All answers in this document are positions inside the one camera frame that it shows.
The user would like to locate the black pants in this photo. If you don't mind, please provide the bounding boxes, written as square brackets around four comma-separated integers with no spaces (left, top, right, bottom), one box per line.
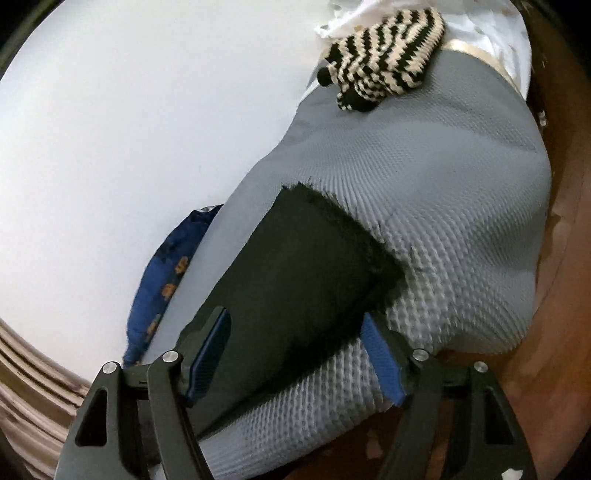
[181,184,404,437]

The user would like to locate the blue patterned pillow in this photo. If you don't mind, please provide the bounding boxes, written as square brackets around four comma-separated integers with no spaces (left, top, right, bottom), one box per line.
[122,205,221,368]

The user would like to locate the grey textured mattress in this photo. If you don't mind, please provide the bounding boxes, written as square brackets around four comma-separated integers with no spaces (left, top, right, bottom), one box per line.
[138,48,553,480]

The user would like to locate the black white striped knit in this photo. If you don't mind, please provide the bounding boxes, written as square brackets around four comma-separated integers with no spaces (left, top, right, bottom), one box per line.
[317,7,446,113]

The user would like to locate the white dotted cloth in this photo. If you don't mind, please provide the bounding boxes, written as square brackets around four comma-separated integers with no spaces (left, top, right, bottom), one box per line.
[315,0,532,97]

